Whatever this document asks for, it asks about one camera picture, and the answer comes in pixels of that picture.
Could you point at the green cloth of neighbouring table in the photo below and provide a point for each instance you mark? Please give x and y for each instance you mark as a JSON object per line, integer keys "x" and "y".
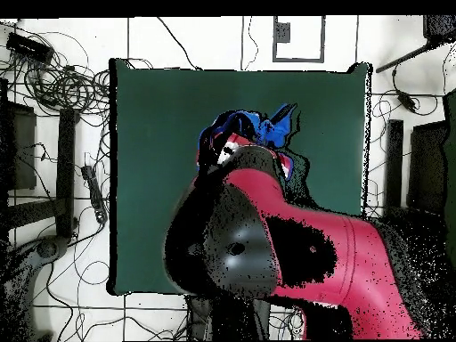
{"x": 451, "y": 142}

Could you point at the black upright bar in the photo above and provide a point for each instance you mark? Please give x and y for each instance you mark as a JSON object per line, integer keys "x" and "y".
{"x": 394, "y": 160}
{"x": 66, "y": 171}

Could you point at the dark stand base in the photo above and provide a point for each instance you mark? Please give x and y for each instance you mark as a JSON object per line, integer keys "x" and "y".
{"x": 46, "y": 247}

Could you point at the blue printed t-shirt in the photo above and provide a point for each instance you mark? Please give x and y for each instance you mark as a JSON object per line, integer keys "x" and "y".
{"x": 274, "y": 130}

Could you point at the black power adapter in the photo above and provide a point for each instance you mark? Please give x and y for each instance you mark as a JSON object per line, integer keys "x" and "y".
{"x": 407, "y": 100}

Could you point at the black electronics box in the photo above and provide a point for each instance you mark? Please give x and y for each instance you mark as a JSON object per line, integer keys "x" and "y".
{"x": 30, "y": 47}

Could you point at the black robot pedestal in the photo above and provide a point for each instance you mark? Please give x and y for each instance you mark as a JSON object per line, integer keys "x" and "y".
{"x": 199, "y": 317}

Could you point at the black tripod stand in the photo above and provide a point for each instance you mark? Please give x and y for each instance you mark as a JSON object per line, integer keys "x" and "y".
{"x": 440, "y": 28}

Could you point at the grey square floor frame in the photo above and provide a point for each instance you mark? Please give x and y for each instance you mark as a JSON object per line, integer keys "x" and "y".
{"x": 298, "y": 59}

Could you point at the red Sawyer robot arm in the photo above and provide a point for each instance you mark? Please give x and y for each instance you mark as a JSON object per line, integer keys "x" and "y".
{"x": 356, "y": 256}

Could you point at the dark flat panel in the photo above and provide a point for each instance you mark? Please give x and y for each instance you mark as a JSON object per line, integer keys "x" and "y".
{"x": 427, "y": 160}
{"x": 23, "y": 149}

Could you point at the dark green table cloth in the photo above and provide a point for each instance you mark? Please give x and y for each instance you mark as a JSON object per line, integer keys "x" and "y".
{"x": 149, "y": 178}

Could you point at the black power strip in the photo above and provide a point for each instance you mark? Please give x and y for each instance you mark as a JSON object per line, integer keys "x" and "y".
{"x": 95, "y": 194}

